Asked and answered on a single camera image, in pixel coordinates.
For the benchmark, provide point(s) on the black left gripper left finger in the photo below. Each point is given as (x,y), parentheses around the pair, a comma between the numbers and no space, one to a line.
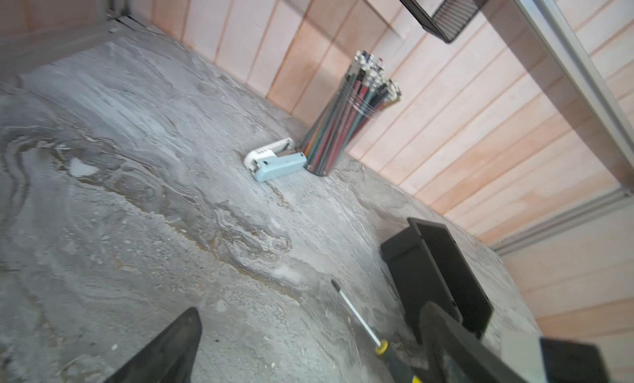
(169,357)

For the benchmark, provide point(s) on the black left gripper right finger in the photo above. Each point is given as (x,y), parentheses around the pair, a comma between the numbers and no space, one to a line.
(455,355)

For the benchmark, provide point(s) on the yellow black screwdriver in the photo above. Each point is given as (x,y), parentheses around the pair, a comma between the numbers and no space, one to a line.
(399,370)

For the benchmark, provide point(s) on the black plastic bin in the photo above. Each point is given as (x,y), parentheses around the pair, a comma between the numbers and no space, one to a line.
(426,265)

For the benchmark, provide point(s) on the light blue stapler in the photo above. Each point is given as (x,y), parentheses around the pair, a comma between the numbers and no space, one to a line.
(276,159)

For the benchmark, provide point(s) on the clear cup of pencils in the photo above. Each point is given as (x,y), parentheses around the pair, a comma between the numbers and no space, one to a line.
(364,92)

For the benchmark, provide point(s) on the aluminium frame rail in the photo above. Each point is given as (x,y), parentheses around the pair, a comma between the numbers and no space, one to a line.
(560,40)

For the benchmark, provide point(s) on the black wire mesh basket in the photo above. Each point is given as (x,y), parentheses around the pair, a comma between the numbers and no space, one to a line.
(449,20)

